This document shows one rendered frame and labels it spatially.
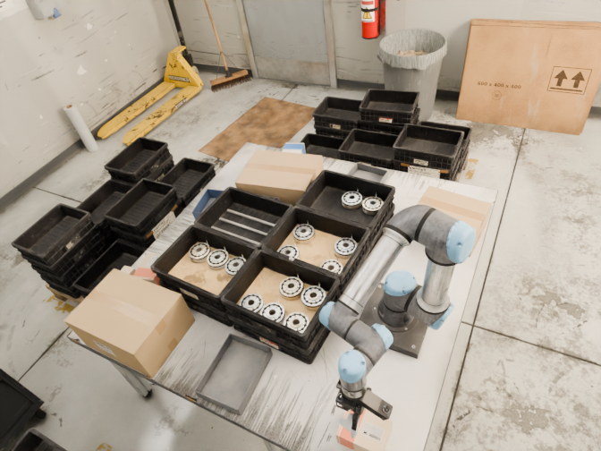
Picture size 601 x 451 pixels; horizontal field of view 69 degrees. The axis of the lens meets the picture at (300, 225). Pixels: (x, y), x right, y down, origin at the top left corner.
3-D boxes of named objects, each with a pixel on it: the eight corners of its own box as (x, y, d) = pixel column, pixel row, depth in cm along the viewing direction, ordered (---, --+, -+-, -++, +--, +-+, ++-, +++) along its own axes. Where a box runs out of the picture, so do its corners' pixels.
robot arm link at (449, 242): (419, 295, 173) (437, 199, 132) (453, 316, 165) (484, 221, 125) (402, 317, 167) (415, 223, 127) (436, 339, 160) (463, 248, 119)
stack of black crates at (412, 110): (419, 142, 360) (423, 91, 328) (408, 166, 340) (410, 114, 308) (371, 135, 377) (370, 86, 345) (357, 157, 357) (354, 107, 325)
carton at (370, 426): (392, 429, 153) (393, 421, 148) (380, 463, 146) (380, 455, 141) (350, 411, 159) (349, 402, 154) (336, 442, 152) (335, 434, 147)
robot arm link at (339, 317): (402, 186, 135) (311, 317, 129) (433, 201, 130) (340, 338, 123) (406, 202, 145) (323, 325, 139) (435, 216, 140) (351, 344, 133)
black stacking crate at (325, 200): (395, 205, 216) (396, 187, 208) (371, 246, 199) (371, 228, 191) (325, 186, 233) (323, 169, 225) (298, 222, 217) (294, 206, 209)
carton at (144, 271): (152, 261, 226) (147, 252, 221) (173, 264, 223) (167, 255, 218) (137, 286, 216) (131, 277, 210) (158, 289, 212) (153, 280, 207)
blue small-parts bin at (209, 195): (219, 224, 240) (215, 215, 235) (195, 220, 244) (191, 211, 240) (232, 199, 253) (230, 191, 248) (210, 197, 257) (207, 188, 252)
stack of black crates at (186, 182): (197, 190, 355) (183, 157, 331) (226, 198, 342) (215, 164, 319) (165, 223, 331) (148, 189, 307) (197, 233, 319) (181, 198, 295)
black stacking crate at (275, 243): (371, 246, 199) (370, 229, 191) (342, 294, 182) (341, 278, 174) (297, 223, 216) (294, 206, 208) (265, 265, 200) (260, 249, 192)
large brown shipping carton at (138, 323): (86, 344, 195) (63, 320, 181) (131, 293, 213) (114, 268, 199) (153, 378, 179) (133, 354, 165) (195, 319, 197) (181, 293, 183)
